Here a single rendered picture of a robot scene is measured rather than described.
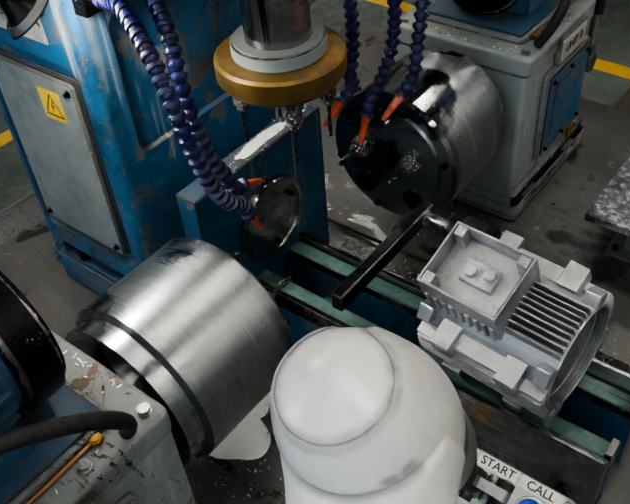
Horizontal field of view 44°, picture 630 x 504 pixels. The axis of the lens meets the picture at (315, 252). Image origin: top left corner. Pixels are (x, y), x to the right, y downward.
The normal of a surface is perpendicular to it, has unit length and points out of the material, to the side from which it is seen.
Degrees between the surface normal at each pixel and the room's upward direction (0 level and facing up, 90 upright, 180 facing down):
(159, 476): 89
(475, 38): 0
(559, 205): 0
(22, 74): 90
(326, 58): 0
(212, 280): 21
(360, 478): 84
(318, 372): 25
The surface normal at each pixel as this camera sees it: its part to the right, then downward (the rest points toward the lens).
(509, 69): -0.61, 0.57
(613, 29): -0.07, -0.73
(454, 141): 0.64, -0.07
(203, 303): 0.26, -0.52
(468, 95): 0.45, -0.33
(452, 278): -0.32, -0.46
